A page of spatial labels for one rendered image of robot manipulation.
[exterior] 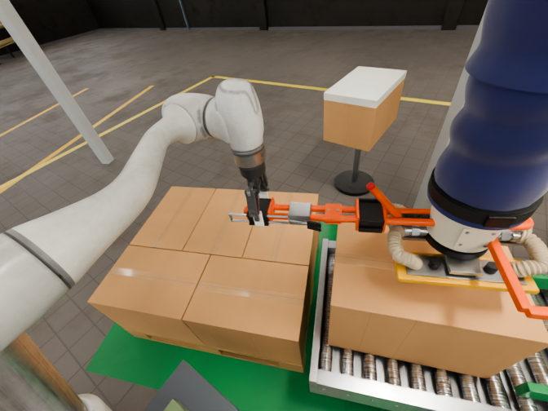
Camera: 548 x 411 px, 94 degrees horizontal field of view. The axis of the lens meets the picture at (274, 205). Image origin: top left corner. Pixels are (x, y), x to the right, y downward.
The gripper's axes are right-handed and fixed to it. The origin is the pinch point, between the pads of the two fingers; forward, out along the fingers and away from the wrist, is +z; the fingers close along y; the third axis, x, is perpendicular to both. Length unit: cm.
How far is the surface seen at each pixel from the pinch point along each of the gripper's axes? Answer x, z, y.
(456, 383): -75, 70, -22
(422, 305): -53, 24, -14
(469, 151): -50, -27, -4
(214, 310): 33, 65, -11
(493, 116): -51, -35, -5
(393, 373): -51, 64, -24
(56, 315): 183, 119, -16
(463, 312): -64, 24, -14
